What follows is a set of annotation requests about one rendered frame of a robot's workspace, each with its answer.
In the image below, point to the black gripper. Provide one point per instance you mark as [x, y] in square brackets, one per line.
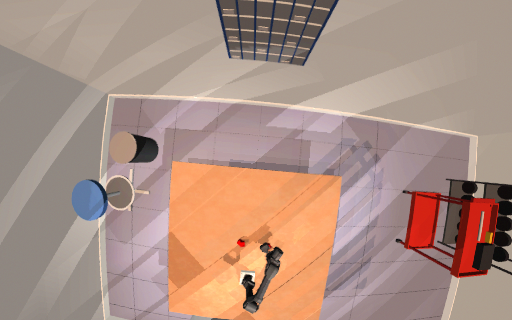
[264, 248]

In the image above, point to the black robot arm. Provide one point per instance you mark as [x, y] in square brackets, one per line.
[250, 302]

